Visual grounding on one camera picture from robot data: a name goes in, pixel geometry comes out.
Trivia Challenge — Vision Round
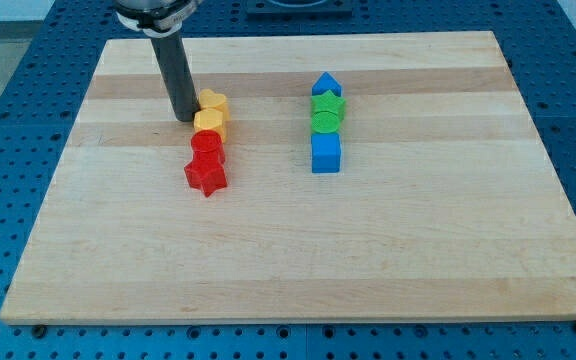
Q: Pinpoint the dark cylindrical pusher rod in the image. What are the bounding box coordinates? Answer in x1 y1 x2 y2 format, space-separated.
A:
151 32 200 122

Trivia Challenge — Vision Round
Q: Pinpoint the robot arm flange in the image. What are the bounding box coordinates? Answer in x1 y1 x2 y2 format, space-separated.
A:
112 0 203 38

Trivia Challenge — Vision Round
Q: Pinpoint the light wooden board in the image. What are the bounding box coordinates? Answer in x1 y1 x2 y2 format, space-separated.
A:
0 31 576 325

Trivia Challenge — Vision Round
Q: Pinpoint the red cylinder block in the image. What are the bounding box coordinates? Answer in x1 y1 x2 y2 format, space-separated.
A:
190 130 226 165

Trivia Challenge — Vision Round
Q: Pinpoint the yellow heart block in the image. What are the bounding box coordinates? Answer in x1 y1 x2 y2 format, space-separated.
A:
199 89 231 121

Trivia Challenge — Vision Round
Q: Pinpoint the blue cube block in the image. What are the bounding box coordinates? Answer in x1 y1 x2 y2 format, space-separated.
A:
311 133 342 173

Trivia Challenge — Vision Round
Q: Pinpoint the green star block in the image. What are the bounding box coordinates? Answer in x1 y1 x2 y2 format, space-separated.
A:
311 90 346 121

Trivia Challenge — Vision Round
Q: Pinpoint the blue triangle house block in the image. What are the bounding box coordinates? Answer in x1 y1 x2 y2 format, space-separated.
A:
311 72 343 97

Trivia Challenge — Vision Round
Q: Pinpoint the red star block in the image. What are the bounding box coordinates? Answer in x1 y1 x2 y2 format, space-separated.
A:
184 152 228 197

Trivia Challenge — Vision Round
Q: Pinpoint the yellow hexagon block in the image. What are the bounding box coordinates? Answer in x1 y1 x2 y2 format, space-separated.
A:
193 108 227 143

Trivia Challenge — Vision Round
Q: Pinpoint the green cylinder block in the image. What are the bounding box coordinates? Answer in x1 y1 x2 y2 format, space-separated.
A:
311 111 341 134

